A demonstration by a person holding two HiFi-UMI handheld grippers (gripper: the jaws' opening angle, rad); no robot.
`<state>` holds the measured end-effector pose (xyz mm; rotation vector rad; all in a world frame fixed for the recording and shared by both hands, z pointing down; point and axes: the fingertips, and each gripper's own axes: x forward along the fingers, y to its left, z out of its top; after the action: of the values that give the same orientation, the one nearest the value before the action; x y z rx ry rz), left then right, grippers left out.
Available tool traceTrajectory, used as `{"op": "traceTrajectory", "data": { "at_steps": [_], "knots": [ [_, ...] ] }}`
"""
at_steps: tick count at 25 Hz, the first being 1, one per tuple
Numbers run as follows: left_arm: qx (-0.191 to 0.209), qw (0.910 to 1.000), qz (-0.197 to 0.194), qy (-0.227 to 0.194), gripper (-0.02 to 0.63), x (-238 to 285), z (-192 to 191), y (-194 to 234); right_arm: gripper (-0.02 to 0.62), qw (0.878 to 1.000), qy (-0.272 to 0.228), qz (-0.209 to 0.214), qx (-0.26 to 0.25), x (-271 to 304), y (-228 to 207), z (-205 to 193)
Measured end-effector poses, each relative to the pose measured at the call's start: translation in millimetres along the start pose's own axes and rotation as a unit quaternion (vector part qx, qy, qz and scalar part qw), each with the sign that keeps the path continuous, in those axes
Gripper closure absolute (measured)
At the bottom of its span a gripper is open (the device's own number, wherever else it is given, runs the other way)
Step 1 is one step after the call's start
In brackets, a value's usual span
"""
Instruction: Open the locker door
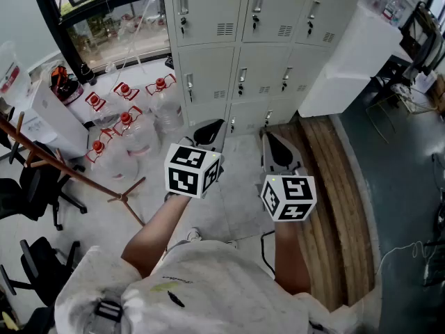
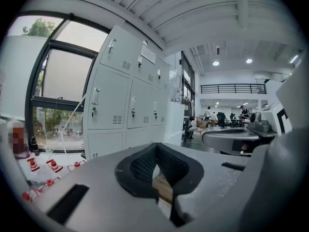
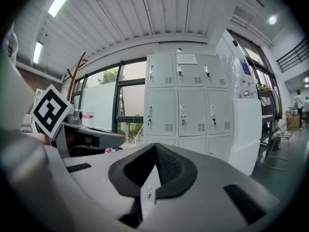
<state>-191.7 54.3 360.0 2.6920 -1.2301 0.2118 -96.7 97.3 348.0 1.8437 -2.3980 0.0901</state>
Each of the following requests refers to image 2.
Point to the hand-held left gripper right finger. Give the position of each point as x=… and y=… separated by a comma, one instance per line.
x=217, y=180

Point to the round ceiling light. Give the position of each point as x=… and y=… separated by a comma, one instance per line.
x=216, y=63
x=249, y=61

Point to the black office chair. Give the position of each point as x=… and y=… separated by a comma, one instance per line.
x=220, y=118

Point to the red plastic jar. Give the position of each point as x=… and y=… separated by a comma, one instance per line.
x=18, y=139

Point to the small black bottle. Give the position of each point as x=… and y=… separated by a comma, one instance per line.
x=33, y=145

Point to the grey metal locker cabinet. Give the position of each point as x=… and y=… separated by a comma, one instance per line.
x=108, y=81

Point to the ceiling tube light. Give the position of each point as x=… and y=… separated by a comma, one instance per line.
x=294, y=58

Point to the black metal railing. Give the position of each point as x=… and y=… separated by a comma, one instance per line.
x=233, y=84

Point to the clear bottle red label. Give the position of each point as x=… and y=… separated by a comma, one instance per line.
x=178, y=97

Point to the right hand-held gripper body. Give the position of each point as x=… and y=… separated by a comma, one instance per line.
x=285, y=182

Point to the white paper notice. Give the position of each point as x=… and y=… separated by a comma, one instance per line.
x=148, y=54

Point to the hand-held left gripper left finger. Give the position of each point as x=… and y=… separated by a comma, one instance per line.
x=96, y=190

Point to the wooden plank platform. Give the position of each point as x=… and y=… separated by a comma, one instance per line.
x=164, y=190

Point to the grey metal locker door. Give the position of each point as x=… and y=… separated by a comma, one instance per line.
x=142, y=98

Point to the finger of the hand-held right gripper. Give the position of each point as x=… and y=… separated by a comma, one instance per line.
x=217, y=141

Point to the clear water bottle red cap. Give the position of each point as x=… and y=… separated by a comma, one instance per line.
x=53, y=165
x=26, y=196
x=76, y=164
x=32, y=164
x=50, y=182

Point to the black framed window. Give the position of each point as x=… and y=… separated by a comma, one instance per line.
x=65, y=74

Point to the black key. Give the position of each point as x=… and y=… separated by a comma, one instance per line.
x=133, y=112

